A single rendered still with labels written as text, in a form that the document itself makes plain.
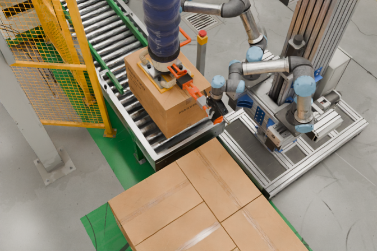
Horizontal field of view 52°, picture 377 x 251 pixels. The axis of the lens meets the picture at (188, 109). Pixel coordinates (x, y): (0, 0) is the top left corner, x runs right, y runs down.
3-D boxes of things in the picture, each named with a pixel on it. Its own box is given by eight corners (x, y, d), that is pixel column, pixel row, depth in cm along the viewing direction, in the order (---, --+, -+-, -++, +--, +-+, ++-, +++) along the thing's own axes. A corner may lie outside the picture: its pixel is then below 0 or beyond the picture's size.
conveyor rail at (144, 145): (44, 9, 423) (38, -5, 408) (49, 8, 425) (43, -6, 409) (153, 169, 317) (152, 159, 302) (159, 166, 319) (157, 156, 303)
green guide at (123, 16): (88, -20, 429) (87, -27, 422) (97, -24, 433) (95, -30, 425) (165, 73, 356) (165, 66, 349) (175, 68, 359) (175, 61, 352)
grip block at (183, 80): (175, 83, 270) (175, 77, 265) (186, 76, 273) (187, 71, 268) (182, 91, 266) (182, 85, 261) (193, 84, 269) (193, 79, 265)
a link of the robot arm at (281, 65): (311, 48, 222) (226, 57, 234) (313, 62, 216) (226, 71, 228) (311, 61, 231) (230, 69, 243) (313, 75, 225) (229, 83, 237)
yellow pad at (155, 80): (136, 64, 292) (136, 60, 288) (147, 59, 295) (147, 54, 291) (161, 94, 277) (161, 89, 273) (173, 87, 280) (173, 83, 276)
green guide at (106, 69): (42, -3, 412) (40, -10, 405) (52, -6, 415) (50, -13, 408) (114, 98, 339) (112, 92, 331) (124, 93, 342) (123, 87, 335)
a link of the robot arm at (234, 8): (240, 24, 254) (172, 16, 269) (244, 14, 260) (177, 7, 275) (239, 10, 245) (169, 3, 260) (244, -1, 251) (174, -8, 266)
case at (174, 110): (129, 88, 329) (123, 56, 296) (169, 68, 342) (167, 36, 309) (167, 139, 302) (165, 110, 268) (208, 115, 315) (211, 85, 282)
